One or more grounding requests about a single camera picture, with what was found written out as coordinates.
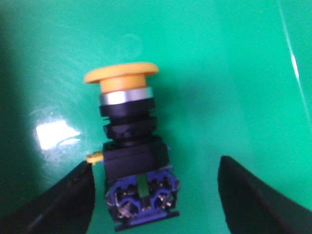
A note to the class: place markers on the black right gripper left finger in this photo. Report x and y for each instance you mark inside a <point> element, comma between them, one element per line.
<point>66,208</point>

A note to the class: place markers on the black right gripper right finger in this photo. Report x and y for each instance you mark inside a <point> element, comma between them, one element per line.
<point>251,206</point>

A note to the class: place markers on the yellow mushroom push button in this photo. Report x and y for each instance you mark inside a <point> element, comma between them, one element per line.
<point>140,186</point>

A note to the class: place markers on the green plastic tray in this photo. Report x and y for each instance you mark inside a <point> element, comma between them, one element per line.
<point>235,79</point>

